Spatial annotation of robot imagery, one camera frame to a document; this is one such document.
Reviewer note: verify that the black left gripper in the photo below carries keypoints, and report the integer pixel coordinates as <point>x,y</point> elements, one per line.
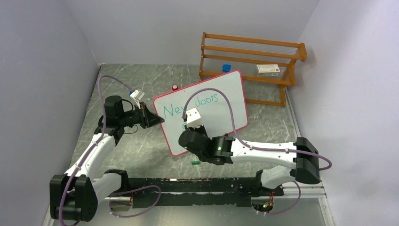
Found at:
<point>147,119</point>

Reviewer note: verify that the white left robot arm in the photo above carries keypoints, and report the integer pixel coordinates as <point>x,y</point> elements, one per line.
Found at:
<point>75,195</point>

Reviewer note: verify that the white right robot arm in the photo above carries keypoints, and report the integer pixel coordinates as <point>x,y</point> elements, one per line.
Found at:
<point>292,161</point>

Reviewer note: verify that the blue block on shelf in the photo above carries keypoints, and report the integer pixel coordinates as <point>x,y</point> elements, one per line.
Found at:
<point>226,68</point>

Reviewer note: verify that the white red small box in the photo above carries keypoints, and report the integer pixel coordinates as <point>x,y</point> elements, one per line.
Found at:
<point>268,70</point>

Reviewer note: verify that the wooden shelf rack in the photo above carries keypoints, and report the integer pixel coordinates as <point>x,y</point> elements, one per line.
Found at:
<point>244,54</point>

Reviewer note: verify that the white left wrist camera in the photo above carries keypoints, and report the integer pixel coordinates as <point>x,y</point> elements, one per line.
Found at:
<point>137,98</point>

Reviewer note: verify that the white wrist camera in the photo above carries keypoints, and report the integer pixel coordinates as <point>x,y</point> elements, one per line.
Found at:
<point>137,98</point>
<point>193,119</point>

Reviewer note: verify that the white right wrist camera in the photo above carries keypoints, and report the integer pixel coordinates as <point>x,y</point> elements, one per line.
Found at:
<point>193,119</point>

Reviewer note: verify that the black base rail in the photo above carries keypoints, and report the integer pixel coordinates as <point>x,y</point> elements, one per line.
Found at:
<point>239,192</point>

